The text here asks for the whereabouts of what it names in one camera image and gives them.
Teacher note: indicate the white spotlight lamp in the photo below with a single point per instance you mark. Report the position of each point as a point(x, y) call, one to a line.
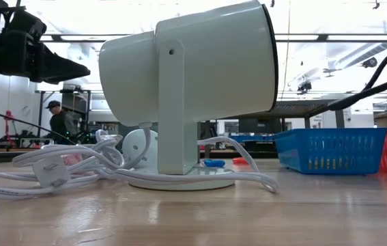
point(213, 68)

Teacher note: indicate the blue plastic basket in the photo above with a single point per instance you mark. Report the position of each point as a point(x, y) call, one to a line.
point(333, 135)

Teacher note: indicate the red desk lamp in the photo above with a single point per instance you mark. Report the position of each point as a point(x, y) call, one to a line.
point(9, 116)

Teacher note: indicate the person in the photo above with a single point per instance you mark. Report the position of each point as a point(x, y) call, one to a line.
point(60, 124)

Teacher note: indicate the white round mounting plate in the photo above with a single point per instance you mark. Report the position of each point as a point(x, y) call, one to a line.
point(135, 147)

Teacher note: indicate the blue spiral wrist coil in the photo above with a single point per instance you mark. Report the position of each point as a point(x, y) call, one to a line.
point(213, 163)

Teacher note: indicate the orange spiral wrist coil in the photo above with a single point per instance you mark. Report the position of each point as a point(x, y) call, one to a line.
point(239, 161)

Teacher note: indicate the black ceiling camera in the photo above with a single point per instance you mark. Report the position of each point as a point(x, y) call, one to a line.
point(304, 87)

